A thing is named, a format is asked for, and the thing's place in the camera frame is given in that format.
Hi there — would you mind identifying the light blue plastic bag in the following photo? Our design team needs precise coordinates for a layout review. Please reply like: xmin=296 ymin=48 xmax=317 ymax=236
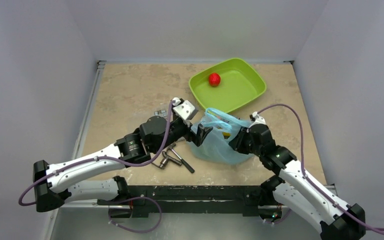
xmin=187 ymin=108 xmax=253 ymax=165

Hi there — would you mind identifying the yellow fake fruit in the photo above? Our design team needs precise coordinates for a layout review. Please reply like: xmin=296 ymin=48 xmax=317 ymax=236
xmin=222 ymin=132 xmax=231 ymax=139

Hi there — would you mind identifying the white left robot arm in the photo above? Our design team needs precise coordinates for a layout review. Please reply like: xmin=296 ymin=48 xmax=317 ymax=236
xmin=33 ymin=116 xmax=212 ymax=213

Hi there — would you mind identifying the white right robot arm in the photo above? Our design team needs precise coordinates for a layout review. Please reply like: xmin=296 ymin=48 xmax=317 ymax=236
xmin=228 ymin=124 xmax=366 ymax=240

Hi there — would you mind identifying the red fake fruit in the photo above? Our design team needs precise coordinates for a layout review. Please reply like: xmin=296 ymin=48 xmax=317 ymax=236
xmin=208 ymin=72 xmax=221 ymax=87

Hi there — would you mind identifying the clear plastic screw box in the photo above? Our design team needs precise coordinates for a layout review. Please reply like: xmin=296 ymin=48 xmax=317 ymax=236
xmin=154 ymin=109 xmax=167 ymax=118

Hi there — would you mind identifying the black metal clamp tool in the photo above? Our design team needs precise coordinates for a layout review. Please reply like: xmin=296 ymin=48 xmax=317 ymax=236
xmin=151 ymin=150 xmax=183 ymax=170

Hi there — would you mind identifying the green plastic tray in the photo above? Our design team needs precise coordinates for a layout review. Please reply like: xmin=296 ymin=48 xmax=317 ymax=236
xmin=188 ymin=58 xmax=267 ymax=113

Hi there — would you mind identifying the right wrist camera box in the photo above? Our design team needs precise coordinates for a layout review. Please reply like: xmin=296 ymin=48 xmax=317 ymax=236
xmin=249 ymin=111 xmax=267 ymax=128

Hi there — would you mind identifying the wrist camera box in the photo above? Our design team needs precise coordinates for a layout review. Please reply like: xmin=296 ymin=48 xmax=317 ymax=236
xmin=171 ymin=97 xmax=199 ymax=125
xmin=249 ymin=111 xmax=267 ymax=128

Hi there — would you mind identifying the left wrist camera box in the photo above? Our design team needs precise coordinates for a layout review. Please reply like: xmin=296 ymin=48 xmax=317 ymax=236
xmin=171 ymin=97 xmax=199 ymax=125

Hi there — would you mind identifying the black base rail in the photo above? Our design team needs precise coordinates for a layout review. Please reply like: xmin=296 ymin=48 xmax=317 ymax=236
xmin=97 ymin=185 xmax=288 ymax=221

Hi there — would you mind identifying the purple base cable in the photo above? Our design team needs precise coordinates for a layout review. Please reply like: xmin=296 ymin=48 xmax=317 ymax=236
xmin=107 ymin=192 xmax=165 ymax=233

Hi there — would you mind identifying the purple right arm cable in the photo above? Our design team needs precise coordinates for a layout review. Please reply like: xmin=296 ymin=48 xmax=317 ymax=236
xmin=253 ymin=103 xmax=384 ymax=237

